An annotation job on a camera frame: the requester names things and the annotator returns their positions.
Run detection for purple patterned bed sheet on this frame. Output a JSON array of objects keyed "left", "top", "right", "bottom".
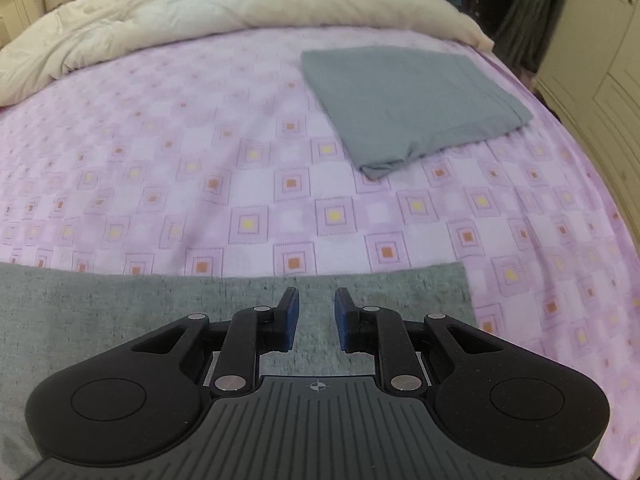
[{"left": 1, "top": 28, "right": 639, "bottom": 479}]

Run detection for grey speckled pants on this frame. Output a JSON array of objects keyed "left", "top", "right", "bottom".
[{"left": 1, "top": 263, "right": 476, "bottom": 479}]

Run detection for cream white duvet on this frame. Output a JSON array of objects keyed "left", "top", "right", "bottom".
[{"left": 1, "top": 0, "right": 494, "bottom": 106}]

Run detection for cream wardrobe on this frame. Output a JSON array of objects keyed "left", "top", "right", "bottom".
[{"left": 535, "top": 0, "right": 639, "bottom": 243}]

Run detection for folded blue-grey garment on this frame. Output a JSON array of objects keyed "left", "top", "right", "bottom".
[{"left": 302, "top": 47, "right": 533, "bottom": 180}]

